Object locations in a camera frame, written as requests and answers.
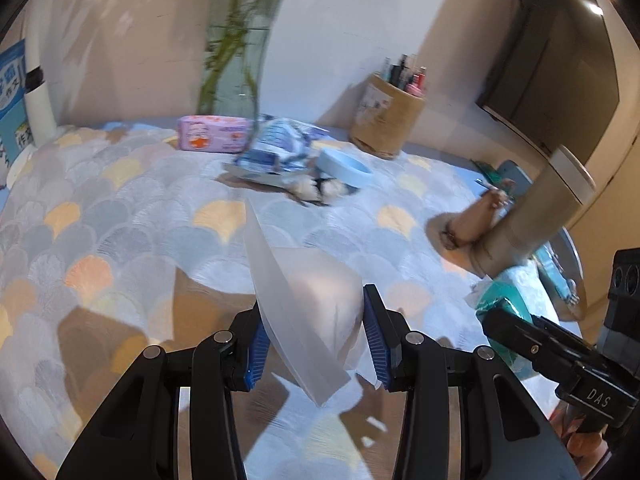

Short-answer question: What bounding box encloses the bunch of pens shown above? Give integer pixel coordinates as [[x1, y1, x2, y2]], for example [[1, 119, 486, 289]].
[[379, 51, 429, 99]]

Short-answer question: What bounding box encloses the fan pattern tablecloth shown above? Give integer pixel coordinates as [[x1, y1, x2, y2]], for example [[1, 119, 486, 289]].
[[0, 119, 593, 480]]

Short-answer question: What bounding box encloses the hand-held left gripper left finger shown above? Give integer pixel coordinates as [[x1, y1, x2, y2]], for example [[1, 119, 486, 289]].
[[57, 302, 269, 480]]

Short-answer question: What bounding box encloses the pink wet wipes pack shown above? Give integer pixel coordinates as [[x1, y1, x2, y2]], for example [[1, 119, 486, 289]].
[[176, 115, 254, 154]]

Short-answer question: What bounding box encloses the blue white plastic package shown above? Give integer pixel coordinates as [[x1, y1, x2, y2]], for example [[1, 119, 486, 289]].
[[222, 117, 332, 189]]

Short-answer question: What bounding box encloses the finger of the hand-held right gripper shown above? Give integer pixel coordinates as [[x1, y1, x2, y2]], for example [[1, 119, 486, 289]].
[[531, 313, 607, 364], [482, 306, 587, 389]]

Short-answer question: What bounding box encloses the row of books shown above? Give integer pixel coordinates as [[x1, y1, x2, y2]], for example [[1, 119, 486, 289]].
[[0, 41, 30, 191]]

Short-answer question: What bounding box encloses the round grey tray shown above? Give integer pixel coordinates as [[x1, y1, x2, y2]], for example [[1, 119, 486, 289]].
[[549, 224, 588, 322]]

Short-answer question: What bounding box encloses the green tissue pack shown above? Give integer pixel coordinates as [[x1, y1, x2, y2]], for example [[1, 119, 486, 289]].
[[474, 279, 537, 377]]

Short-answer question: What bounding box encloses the tan pouch with key ring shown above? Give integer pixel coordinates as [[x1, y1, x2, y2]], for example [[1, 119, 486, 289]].
[[425, 191, 512, 252]]

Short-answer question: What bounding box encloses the person's right hand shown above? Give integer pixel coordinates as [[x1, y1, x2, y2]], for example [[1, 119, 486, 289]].
[[551, 401, 610, 467]]

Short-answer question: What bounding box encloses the black monitor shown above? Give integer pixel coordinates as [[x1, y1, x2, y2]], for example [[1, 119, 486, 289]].
[[475, 0, 628, 157]]

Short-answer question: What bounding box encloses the white desk lamp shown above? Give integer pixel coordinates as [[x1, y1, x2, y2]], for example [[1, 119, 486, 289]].
[[7, 7, 67, 192]]

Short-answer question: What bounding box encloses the wooden pen holder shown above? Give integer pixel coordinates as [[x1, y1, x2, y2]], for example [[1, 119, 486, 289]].
[[349, 72, 427, 161]]

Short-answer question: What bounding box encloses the beige thermos bottle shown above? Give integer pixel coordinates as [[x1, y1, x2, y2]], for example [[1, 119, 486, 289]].
[[472, 145, 597, 280]]

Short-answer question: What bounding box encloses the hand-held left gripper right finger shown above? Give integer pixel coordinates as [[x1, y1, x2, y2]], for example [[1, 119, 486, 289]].
[[362, 284, 583, 480]]

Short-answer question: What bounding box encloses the light blue bowl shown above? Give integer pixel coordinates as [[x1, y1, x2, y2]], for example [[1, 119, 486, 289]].
[[316, 147, 374, 192]]

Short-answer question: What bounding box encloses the white translucent plastic bag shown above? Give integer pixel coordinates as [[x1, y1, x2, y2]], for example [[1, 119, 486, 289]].
[[243, 197, 388, 408]]

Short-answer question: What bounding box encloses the dark flat device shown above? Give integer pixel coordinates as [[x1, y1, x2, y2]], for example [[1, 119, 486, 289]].
[[496, 159, 535, 197]]

